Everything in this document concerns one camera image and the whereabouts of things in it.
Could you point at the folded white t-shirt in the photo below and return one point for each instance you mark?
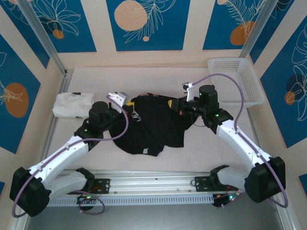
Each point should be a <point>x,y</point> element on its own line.
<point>69,103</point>

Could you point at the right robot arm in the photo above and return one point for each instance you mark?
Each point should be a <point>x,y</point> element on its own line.
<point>242,143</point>

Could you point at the blue floral wall poster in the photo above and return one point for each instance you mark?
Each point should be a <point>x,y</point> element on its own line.
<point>19,134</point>
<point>72,36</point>
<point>2,189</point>
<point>303,183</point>
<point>24,36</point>
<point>168,36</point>
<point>275,107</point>
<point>275,28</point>
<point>216,36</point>

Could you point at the black t-shirt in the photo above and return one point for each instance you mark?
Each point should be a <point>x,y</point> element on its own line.
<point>156,124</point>

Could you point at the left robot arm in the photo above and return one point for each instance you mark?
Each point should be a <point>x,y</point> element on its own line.
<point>62,153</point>

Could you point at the aluminium frame post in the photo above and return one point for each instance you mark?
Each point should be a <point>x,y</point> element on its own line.
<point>254,31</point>
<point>45,40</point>

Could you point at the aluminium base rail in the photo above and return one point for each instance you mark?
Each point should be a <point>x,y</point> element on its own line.
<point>148,182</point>

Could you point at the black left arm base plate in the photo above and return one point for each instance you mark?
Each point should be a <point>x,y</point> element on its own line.
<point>104,185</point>

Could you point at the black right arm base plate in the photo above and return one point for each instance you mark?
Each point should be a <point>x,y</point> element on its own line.
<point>201,183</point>

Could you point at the white perforated plastic basket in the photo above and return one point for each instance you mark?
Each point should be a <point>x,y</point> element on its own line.
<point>249,81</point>

